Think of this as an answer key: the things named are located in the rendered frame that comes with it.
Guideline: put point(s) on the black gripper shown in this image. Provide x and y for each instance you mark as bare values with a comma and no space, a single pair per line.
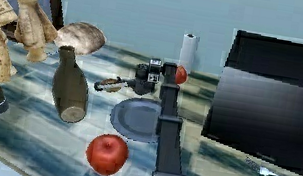
142,86

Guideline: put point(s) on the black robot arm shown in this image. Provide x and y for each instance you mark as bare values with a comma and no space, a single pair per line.
168,136

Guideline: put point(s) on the red tomato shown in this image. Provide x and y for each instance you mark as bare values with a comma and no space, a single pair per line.
181,75

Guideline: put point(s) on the blue round plate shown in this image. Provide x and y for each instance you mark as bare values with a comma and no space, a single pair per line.
136,119

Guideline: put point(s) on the olive green bottle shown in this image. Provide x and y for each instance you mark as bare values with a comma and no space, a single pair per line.
69,90

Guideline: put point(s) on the round brown bread loaf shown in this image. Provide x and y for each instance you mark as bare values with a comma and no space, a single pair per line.
81,37

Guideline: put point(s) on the red apple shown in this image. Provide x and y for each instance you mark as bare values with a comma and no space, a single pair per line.
106,155

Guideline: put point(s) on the white paper towel roll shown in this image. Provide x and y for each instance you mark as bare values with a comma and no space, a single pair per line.
188,51

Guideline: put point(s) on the black microwave oven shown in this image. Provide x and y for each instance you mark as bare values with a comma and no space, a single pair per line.
274,112

